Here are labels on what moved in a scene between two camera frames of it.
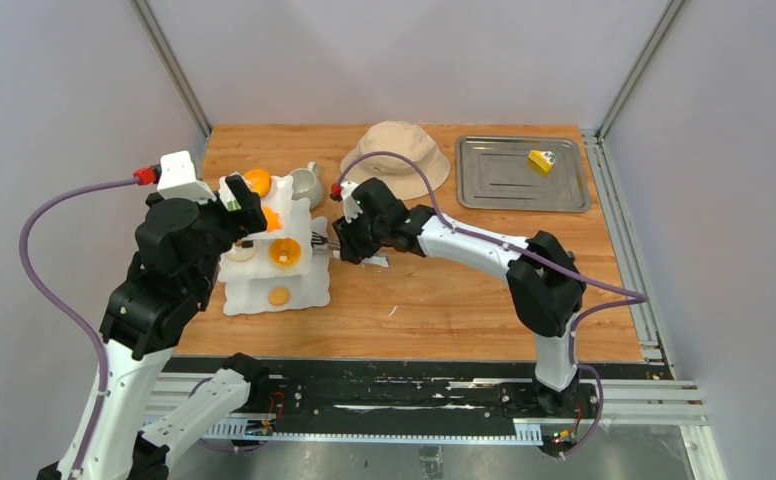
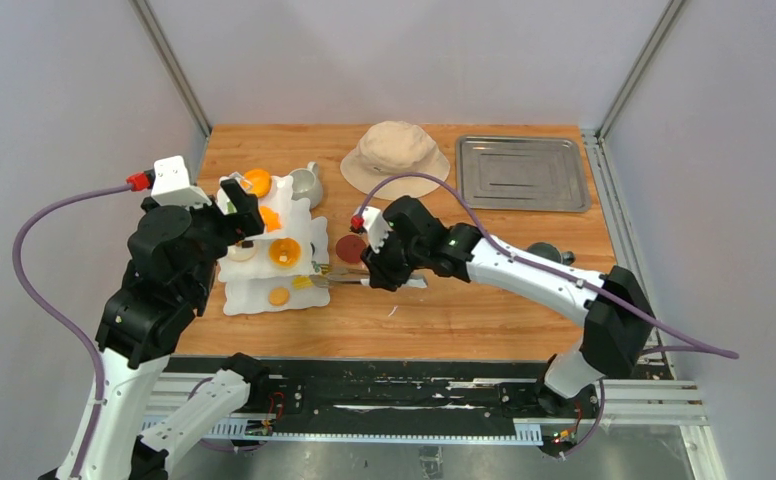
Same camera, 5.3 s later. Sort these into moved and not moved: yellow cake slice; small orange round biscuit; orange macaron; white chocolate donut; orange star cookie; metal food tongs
Moved: metal food tongs; yellow cake slice
Not moved: orange macaron; orange star cookie; small orange round biscuit; white chocolate donut
